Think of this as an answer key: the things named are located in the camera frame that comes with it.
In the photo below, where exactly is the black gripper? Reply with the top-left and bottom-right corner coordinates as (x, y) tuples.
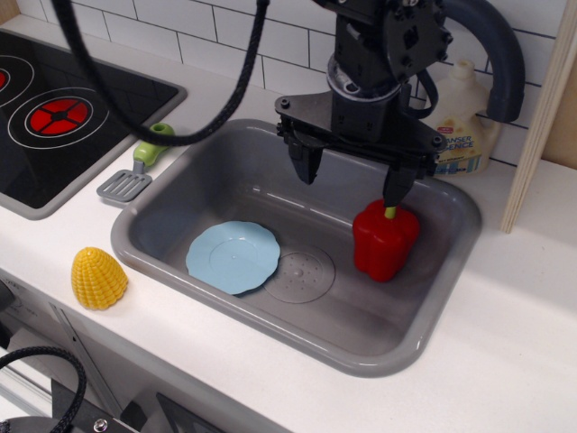
(275, 84), (445, 207)

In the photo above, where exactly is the grey spatula green handle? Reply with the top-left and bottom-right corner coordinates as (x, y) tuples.
(96, 142), (168, 203)

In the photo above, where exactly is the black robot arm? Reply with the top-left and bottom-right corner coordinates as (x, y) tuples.
(275, 1), (452, 207)

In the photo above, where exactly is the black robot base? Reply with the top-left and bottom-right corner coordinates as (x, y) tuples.
(1, 380), (222, 432)

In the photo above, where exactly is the light blue plate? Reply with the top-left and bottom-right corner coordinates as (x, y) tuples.
(186, 221), (280, 295)

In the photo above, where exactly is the grey plastic sink basin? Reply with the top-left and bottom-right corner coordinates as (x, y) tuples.
(111, 120), (482, 377)

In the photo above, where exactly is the red toy bell pepper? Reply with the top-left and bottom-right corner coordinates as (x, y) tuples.
(353, 199), (420, 282)

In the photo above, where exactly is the cream cleanser bottle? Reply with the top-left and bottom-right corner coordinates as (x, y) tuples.
(424, 60), (501, 177)

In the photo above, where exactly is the dark grey faucet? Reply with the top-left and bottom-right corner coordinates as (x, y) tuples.
(444, 0), (526, 123)

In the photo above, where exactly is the light wooden side panel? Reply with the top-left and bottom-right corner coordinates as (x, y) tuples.
(500, 1), (576, 234)

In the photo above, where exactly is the yellow toy corn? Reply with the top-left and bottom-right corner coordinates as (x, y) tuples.
(71, 247), (128, 309)

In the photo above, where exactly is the black toy stove top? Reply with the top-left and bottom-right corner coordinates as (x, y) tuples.
(0, 28), (188, 221)

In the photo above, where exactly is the black braided cable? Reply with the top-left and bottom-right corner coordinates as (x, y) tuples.
(50, 0), (270, 148)

